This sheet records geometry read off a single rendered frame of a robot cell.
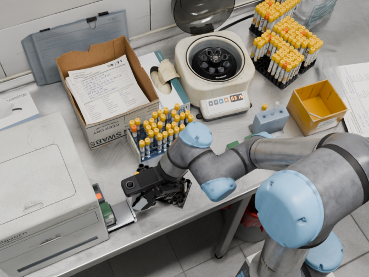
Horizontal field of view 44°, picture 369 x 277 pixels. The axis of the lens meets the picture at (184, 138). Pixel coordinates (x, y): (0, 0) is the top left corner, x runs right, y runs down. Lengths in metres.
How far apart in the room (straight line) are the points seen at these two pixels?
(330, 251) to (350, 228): 1.33
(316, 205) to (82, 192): 0.58
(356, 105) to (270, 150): 0.72
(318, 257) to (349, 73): 0.83
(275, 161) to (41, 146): 0.56
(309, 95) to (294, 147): 0.70
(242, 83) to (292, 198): 0.85
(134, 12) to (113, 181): 0.57
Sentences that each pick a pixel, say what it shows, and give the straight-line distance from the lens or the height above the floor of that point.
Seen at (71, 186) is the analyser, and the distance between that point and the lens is 1.10.
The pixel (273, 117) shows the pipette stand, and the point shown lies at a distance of 1.46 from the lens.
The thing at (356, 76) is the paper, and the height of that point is 0.89.
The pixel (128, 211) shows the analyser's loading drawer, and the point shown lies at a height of 0.91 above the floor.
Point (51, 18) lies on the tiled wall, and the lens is 1.50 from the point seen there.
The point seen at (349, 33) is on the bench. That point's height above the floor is 0.87.
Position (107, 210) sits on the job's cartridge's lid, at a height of 0.98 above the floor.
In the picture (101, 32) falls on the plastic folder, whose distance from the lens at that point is 1.57.
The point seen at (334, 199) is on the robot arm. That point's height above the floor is 1.53.
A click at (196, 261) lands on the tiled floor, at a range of 2.25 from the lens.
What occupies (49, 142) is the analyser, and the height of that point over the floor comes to 1.17.
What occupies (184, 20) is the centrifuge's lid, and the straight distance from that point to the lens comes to 1.63.
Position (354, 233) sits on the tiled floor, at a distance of 2.48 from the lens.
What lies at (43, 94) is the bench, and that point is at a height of 0.87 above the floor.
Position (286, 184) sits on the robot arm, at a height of 1.54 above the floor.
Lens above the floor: 2.16
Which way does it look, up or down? 60 degrees down
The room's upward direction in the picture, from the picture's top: 6 degrees clockwise
